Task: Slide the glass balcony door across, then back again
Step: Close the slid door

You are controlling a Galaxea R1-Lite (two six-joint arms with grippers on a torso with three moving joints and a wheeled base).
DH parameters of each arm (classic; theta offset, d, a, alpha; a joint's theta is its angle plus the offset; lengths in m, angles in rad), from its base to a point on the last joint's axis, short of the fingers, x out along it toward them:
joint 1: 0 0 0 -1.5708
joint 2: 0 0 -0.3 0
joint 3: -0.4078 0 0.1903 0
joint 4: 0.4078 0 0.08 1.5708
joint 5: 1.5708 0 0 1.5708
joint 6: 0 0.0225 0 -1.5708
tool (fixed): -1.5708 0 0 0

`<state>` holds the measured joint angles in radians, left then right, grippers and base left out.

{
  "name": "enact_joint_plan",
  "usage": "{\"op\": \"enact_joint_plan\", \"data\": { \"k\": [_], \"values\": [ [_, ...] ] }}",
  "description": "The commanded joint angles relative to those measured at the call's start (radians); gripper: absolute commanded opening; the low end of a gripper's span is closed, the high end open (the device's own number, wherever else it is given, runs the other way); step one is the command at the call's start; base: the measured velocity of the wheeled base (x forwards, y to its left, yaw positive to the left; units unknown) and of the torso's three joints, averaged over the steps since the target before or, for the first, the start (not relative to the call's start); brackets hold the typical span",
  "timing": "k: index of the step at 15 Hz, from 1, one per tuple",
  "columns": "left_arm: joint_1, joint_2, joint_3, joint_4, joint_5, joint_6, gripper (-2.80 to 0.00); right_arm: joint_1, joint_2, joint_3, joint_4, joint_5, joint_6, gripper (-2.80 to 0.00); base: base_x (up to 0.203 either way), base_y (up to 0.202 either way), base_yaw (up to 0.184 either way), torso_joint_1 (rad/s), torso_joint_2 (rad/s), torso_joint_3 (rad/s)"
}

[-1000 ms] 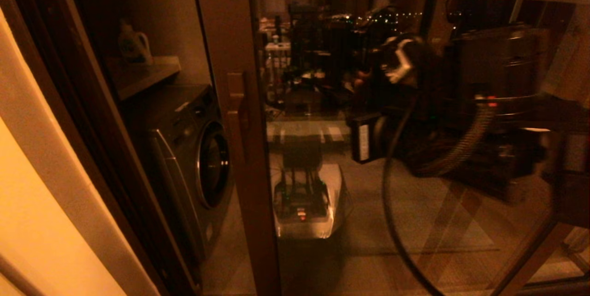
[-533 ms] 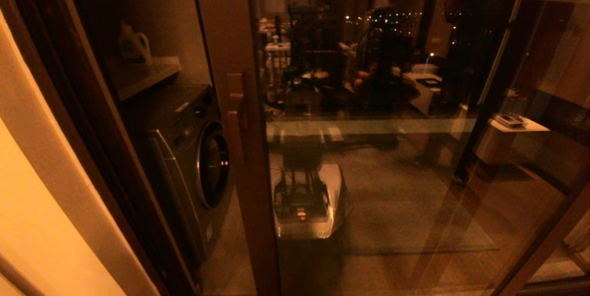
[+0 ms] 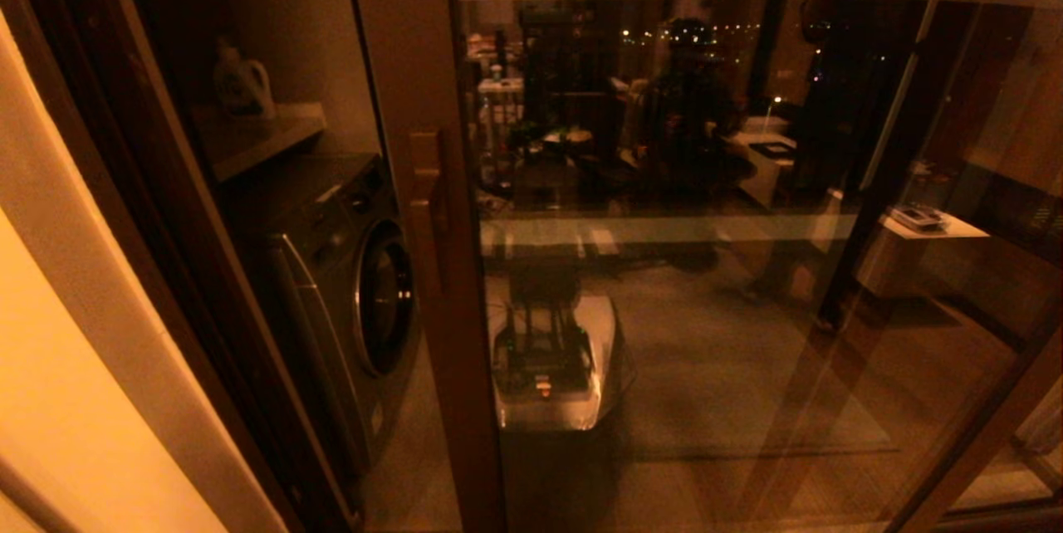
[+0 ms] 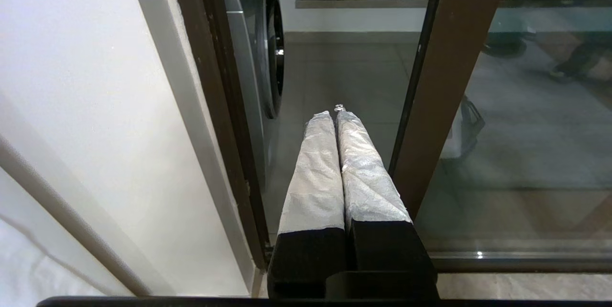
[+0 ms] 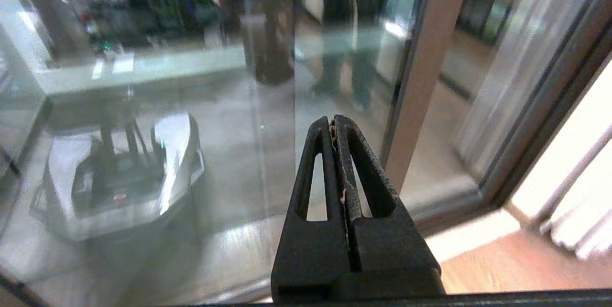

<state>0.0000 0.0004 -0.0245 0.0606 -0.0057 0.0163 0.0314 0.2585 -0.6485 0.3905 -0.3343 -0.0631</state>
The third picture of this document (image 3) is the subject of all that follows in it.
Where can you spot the brown framed sliding glass door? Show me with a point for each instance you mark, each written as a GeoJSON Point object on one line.
{"type": "Point", "coordinates": [448, 392]}

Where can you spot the wooden wall shelf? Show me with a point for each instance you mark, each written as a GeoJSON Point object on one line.
{"type": "Point", "coordinates": [249, 143]}

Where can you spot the glass window with wooden frame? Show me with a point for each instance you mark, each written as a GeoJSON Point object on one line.
{"type": "Point", "coordinates": [872, 184]}

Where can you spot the white detergent jug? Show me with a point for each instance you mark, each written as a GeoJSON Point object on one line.
{"type": "Point", "coordinates": [242, 85]}

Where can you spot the white side table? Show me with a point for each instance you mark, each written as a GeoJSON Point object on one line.
{"type": "Point", "coordinates": [913, 255]}

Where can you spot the grey front-load washing machine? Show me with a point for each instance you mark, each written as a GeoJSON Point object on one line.
{"type": "Point", "coordinates": [332, 284]}

